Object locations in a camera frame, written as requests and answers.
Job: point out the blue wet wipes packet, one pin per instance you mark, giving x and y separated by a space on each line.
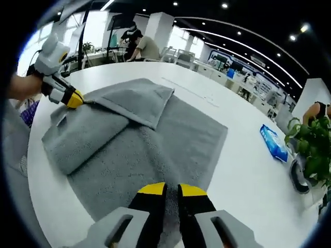
274 143

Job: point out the person's left hand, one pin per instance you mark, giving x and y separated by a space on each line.
24 86

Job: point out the green potted plant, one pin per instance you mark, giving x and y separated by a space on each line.
313 147

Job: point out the white office chair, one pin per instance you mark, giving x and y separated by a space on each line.
186 59
168 54

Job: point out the black and white plant pot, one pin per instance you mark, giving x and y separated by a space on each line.
298 178

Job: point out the person's grey clothing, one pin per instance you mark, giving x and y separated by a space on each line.
14 139

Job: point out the dark screen on stand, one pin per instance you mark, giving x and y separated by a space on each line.
121 22

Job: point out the grey towel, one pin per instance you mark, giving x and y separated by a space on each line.
134 144

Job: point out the purple patterned bag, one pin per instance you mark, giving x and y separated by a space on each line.
29 113

